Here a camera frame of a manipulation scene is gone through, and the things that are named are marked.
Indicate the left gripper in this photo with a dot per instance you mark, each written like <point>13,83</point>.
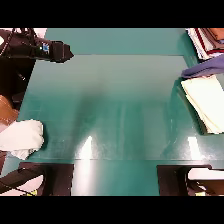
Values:
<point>61,51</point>

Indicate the brown garment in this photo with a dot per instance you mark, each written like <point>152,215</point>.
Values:
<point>6,111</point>

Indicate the white garment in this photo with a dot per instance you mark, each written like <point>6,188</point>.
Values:
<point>21,136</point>

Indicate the heap of clothes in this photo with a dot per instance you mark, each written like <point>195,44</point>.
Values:
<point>206,41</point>

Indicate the purple garment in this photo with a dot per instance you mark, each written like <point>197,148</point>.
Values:
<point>206,68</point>

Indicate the cream garment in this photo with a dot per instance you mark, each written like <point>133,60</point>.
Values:
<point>208,100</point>

